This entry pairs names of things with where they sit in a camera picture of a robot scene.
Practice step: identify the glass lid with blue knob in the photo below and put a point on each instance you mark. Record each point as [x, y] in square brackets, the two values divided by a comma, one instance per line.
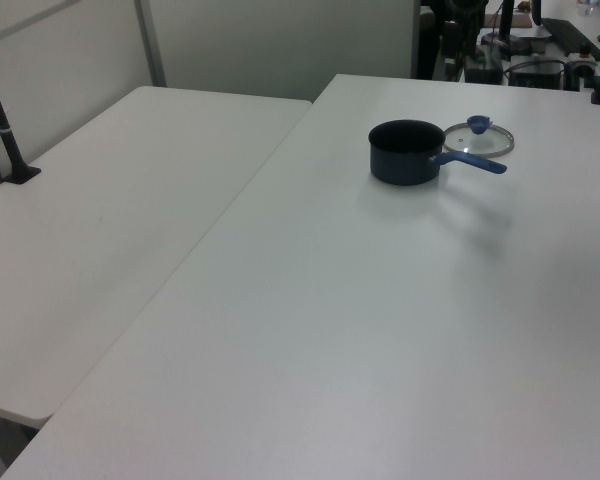
[480, 142]

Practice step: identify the dark blue saucepan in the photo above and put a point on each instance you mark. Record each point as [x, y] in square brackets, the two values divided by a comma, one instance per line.
[405, 165]

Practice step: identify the dark background equipment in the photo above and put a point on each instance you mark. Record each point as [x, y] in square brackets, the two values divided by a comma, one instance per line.
[467, 30]

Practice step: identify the black electronics box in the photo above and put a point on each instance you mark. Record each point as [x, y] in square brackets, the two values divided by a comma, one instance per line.
[535, 74]

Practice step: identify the black monitor stand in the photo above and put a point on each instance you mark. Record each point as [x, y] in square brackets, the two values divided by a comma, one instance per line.
[506, 30]

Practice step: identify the black keyboard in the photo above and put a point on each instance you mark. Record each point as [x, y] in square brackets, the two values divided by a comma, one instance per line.
[565, 32]

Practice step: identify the grey partition frame post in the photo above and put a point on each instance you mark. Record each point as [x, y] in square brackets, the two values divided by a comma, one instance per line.
[151, 45]

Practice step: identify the black camera stand pole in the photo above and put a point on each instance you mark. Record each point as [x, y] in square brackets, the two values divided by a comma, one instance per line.
[5, 135]

